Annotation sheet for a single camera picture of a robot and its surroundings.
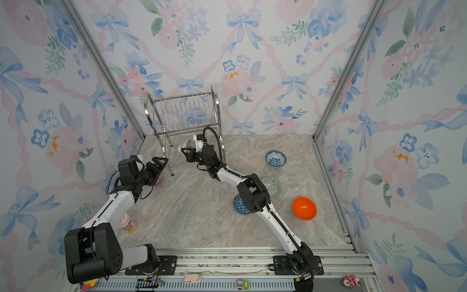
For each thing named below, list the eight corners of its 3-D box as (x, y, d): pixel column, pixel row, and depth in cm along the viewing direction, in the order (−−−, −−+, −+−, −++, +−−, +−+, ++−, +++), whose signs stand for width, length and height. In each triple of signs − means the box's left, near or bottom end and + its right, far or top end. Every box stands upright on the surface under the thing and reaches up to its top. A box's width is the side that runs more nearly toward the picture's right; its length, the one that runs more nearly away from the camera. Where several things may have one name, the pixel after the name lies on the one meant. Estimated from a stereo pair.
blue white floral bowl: (266, 168, 107) (267, 164, 103) (264, 155, 113) (265, 150, 110) (285, 169, 107) (287, 164, 103) (282, 155, 113) (284, 150, 110)
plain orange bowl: (294, 221, 87) (297, 218, 84) (290, 201, 94) (293, 197, 90) (316, 221, 87) (319, 218, 84) (310, 201, 94) (313, 197, 90)
